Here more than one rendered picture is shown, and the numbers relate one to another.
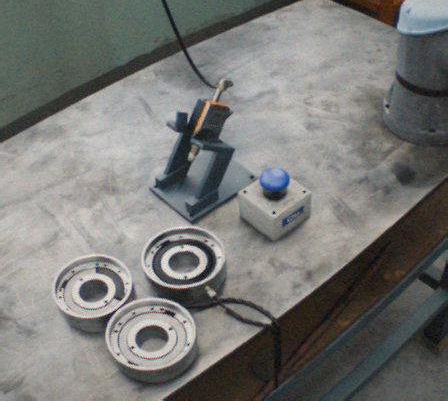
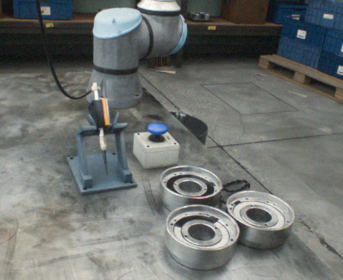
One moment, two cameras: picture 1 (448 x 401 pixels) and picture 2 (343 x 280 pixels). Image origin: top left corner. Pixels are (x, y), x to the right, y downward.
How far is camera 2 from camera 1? 0.83 m
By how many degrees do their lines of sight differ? 66
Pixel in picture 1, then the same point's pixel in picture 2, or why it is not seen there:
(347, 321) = not seen: hidden behind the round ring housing
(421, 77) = (129, 61)
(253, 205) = (161, 148)
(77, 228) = (95, 243)
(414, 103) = (127, 81)
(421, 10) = (123, 16)
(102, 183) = (46, 216)
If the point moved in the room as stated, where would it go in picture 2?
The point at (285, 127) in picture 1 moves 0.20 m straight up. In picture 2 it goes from (72, 133) to (71, 42)
